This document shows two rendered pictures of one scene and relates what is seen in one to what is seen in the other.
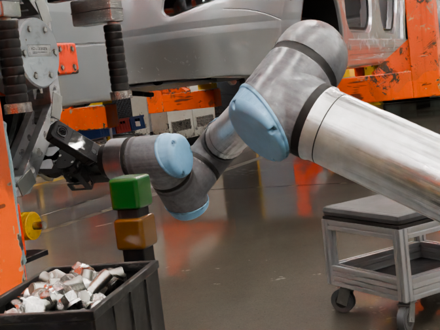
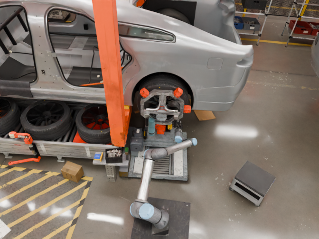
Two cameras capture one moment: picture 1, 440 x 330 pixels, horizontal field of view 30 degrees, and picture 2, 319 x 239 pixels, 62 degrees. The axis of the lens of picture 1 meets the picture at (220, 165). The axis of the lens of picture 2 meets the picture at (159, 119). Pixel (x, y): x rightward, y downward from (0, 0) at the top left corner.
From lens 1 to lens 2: 3.02 m
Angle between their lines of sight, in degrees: 70
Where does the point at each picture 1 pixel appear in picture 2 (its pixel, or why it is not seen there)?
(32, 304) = (107, 152)
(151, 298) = (119, 159)
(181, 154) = (177, 140)
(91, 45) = (215, 102)
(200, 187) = not seen: hidden behind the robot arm
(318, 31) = (154, 153)
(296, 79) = (147, 155)
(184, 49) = not seen: outside the picture
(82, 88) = (208, 108)
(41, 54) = (161, 117)
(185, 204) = not seen: hidden behind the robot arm
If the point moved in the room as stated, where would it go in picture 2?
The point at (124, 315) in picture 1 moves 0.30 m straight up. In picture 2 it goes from (111, 159) to (109, 142)
